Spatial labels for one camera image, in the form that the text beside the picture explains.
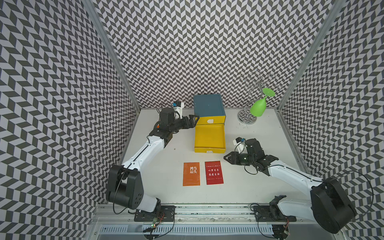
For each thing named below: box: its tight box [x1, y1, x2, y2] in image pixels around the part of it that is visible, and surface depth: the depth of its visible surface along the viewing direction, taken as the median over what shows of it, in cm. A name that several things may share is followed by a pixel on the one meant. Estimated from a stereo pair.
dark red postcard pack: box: [204, 161, 224, 185], surface depth 88 cm
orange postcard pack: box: [183, 162, 201, 186], surface depth 88 cm
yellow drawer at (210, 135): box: [194, 115, 226, 154], surface depth 93 cm
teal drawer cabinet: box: [193, 94, 226, 118], surface depth 91 cm
